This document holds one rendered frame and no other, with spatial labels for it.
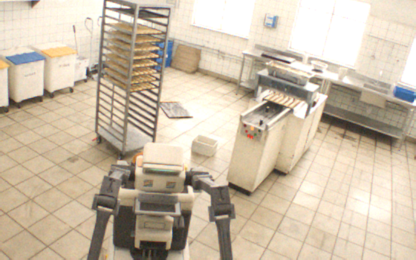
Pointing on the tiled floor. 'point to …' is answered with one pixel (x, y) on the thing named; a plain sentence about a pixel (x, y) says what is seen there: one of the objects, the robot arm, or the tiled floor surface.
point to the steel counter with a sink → (378, 90)
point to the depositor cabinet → (295, 133)
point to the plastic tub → (204, 145)
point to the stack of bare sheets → (174, 110)
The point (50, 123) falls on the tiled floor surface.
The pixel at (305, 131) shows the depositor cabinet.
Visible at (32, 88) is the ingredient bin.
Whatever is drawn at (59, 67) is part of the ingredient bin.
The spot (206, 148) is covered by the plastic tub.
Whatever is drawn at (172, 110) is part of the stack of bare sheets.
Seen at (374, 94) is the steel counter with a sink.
